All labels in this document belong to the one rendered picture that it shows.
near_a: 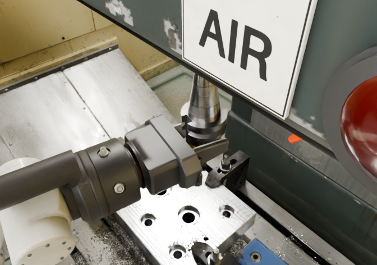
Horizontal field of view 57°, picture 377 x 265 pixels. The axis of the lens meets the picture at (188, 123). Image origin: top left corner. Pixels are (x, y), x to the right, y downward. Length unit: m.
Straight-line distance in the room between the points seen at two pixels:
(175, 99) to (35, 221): 1.38
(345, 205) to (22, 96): 1.18
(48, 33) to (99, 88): 0.28
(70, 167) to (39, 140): 0.98
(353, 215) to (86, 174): 0.83
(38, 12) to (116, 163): 1.06
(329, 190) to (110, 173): 0.78
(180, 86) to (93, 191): 1.44
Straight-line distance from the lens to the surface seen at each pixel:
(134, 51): 1.71
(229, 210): 0.81
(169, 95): 1.75
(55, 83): 1.50
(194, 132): 0.46
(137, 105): 1.47
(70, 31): 1.50
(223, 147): 0.48
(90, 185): 0.41
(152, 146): 0.45
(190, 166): 0.43
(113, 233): 0.88
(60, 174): 0.39
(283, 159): 1.12
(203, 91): 0.43
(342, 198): 1.07
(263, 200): 0.93
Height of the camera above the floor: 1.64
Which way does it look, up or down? 42 degrees down
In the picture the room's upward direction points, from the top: straight up
